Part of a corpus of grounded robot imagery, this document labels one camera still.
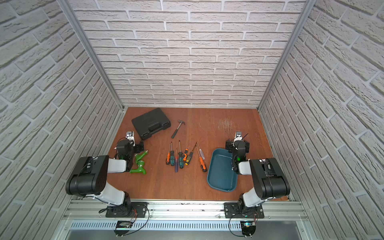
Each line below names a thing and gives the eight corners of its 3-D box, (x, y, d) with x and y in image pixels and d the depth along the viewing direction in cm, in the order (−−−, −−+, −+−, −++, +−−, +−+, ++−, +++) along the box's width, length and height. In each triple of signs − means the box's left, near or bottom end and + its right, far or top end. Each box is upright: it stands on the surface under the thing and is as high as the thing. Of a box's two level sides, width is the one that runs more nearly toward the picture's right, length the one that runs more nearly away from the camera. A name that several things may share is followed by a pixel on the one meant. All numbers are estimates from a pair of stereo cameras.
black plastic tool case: (142, 141, 101) (140, 137, 97) (132, 122, 111) (129, 118, 107) (172, 126, 109) (171, 122, 105) (159, 109, 120) (158, 105, 116)
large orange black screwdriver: (202, 172, 87) (202, 171, 86) (194, 148, 98) (194, 146, 96) (207, 171, 88) (207, 170, 86) (198, 147, 98) (198, 145, 97)
